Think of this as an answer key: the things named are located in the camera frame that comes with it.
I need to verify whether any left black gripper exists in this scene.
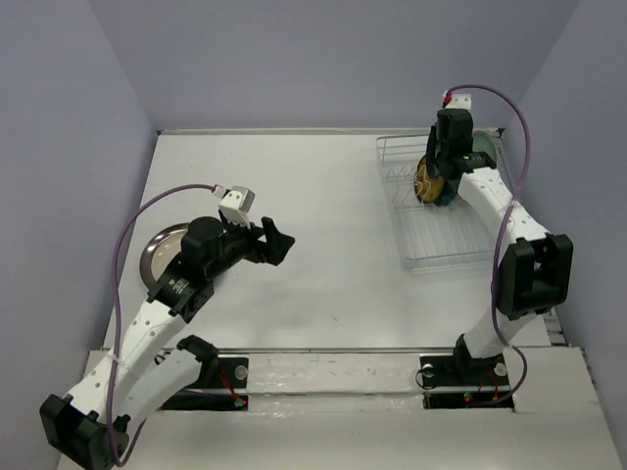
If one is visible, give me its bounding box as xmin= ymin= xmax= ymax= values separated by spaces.
xmin=206 ymin=213 xmax=294 ymax=280

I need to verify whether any yellow amber plate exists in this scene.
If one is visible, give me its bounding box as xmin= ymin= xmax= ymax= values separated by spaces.
xmin=413 ymin=156 xmax=446 ymax=204

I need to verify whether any teal scalloped plate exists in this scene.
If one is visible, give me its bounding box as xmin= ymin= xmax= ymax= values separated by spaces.
xmin=435 ymin=188 xmax=458 ymax=207

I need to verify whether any light blue flower plate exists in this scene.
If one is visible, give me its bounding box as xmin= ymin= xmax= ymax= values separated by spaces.
xmin=472 ymin=129 xmax=503 ymax=164

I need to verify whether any white wire dish rack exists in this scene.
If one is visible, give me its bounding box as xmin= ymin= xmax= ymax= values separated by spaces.
xmin=375 ymin=132 xmax=494 ymax=272

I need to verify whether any silver grey plate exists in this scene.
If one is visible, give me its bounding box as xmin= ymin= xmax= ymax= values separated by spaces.
xmin=139 ymin=222 xmax=189 ymax=290

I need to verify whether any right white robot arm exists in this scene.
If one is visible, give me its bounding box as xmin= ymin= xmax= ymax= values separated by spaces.
xmin=425 ymin=107 xmax=574 ymax=384

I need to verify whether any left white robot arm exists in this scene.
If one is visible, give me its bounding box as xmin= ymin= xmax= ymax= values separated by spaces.
xmin=39 ymin=216 xmax=295 ymax=469

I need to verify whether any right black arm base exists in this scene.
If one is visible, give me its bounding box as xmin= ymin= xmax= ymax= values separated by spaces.
xmin=414 ymin=354 xmax=513 ymax=410

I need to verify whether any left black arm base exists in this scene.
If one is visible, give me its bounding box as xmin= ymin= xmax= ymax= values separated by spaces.
xmin=161 ymin=356 xmax=249 ymax=412

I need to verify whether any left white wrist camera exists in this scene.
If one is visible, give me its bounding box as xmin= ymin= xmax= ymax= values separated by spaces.
xmin=214 ymin=186 xmax=256 ymax=229

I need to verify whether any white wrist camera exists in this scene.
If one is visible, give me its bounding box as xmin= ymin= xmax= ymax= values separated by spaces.
xmin=442 ymin=91 xmax=472 ymax=111
xmin=214 ymin=186 xmax=256 ymax=229

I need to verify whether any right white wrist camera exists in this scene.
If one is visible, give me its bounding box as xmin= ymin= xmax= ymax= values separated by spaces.
xmin=442 ymin=91 xmax=472 ymax=111

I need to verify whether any metal rail bar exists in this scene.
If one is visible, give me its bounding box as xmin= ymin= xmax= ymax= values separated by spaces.
xmin=218 ymin=347 xmax=454 ymax=354

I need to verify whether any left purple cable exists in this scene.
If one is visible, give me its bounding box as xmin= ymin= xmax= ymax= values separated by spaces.
xmin=108 ymin=183 xmax=221 ymax=466

